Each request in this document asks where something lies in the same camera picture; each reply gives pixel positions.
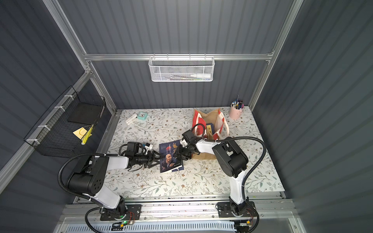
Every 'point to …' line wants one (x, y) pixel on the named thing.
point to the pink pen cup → (236, 110)
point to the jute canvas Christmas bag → (221, 128)
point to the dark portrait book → (170, 156)
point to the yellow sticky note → (80, 133)
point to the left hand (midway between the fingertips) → (163, 161)
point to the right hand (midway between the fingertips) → (175, 157)
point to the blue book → (212, 126)
